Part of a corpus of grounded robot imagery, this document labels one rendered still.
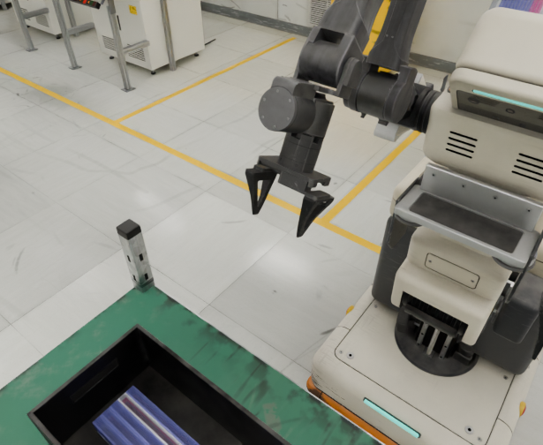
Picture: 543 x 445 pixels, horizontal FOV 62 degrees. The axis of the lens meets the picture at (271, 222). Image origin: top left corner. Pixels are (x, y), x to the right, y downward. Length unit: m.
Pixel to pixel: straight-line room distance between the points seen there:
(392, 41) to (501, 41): 0.17
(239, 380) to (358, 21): 0.55
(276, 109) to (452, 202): 0.49
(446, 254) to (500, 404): 0.68
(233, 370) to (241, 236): 1.65
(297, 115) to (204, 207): 2.00
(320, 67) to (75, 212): 2.22
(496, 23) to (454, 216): 0.34
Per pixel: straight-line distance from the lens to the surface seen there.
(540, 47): 0.83
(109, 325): 0.85
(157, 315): 0.84
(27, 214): 2.83
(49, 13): 5.28
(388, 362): 1.60
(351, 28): 0.67
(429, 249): 1.09
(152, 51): 4.14
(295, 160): 0.66
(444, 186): 0.96
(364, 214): 2.54
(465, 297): 1.12
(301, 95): 0.61
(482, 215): 0.96
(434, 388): 1.59
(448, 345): 1.60
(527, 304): 1.25
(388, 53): 0.85
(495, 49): 0.83
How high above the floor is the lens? 1.60
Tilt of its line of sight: 41 degrees down
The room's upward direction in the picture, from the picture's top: straight up
